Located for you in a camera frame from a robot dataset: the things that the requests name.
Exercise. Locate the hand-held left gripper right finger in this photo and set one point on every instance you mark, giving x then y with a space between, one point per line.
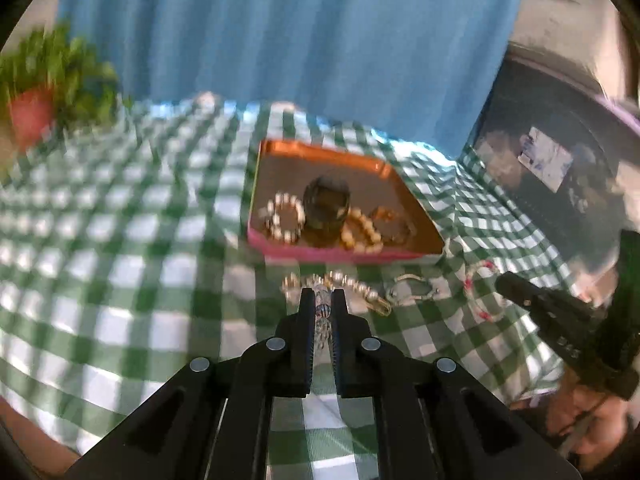
339 330

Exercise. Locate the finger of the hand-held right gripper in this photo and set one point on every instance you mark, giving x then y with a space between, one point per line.
535 297

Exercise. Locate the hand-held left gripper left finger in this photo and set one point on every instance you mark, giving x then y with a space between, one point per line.
306 330

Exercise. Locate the black bangle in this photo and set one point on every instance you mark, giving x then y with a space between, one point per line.
325 210

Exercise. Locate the copper tray with pink rim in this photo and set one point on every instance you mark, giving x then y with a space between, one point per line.
290 170

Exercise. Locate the white label sticker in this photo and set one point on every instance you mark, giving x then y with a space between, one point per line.
545 160

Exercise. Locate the green checked tablecloth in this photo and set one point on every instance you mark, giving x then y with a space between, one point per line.
150 260

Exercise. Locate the clear storage box purple lid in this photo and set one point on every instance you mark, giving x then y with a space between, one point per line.
590 110

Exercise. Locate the grey fabric box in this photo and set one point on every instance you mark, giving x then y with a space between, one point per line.
560 20

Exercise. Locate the blue curtain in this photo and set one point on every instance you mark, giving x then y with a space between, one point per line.
300 35

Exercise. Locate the potted green plant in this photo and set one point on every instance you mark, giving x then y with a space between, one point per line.
30 110

